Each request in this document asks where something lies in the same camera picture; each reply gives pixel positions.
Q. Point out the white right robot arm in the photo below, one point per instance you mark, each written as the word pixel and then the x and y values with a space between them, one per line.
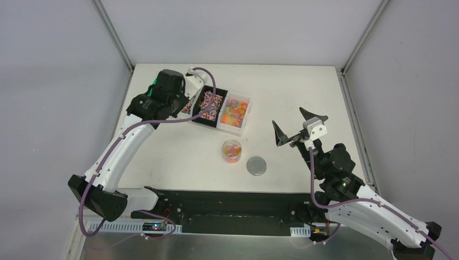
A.
pixel 340 196

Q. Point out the black swirl lollipop bin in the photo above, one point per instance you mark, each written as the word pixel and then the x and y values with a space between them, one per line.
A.
pixel 211 106

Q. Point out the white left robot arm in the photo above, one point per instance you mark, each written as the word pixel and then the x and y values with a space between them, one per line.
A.
pixel 98 189

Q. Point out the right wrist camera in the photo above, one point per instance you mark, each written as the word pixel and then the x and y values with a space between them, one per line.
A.
pixel 315 129

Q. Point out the white lollipop bin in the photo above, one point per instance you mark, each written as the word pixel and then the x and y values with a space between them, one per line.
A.
pixel 187 111

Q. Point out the clear plastic jar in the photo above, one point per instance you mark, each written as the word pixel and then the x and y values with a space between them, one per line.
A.
pixel 231 151

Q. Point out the clear jar lid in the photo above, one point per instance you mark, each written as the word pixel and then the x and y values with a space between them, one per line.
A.
pixel 256 166

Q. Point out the white star candy bin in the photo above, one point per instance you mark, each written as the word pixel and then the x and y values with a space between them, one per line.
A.
pixel 234 113

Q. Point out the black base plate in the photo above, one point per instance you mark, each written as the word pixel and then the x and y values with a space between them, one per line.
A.
pixel 236 213

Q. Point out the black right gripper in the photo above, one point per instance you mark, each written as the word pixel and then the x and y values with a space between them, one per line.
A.
pixel 281 138

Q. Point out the green candy bin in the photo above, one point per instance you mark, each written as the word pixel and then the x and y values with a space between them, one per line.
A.
pixel 152 88

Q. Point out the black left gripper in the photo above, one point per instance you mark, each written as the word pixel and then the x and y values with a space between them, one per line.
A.
pixel 184 104

